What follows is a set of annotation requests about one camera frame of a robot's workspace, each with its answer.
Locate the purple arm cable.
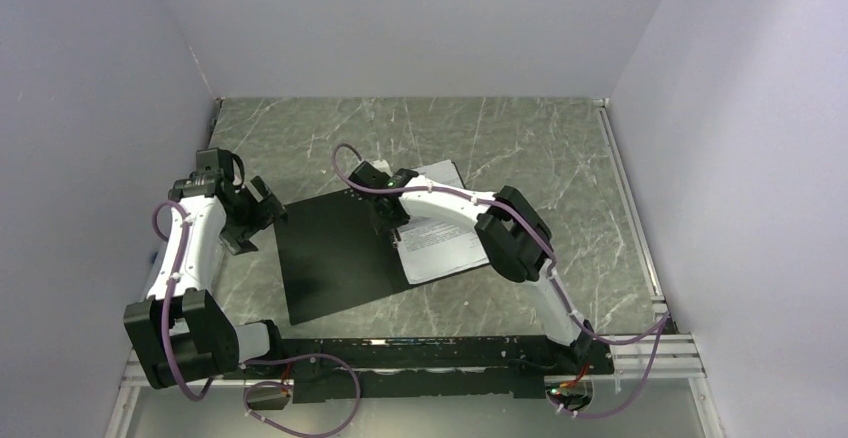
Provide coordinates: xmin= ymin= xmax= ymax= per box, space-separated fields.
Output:
xmin=331 ymin=143 xmax=672 ymax=421
xmin=152 ymin=199 xmax=362 ymax=438

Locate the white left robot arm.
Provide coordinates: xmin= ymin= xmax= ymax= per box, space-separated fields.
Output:
xmin=123 ymin=148 xmax=288 ymax=401

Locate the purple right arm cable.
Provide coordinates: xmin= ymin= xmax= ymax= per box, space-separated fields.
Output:
xmin=331 ymin=143 xmax=672 ymax=421

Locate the beige folder with black inside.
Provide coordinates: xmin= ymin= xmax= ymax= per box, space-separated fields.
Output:
xmin=274 ymin=179 xmax=495 ymax=327

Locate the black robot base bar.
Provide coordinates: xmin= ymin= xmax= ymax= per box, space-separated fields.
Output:
xmin=227 ymin=335 xmax=615 ymax=404

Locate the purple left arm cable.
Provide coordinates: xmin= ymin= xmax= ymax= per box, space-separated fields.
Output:
xmin=152 ymin=199 xmax=362 ymax=438

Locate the aluminium frame rail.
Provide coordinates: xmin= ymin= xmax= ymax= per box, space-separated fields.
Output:
xmin=104 ymin=338 xmax=230 ymax=438

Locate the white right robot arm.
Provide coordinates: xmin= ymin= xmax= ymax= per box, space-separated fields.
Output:
xmin=340 ymin=161 xmax=592 ymax=373

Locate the printed white paper sheet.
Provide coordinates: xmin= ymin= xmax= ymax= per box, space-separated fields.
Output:
xmin=396 ymin=160 xmax=494 ymax=285

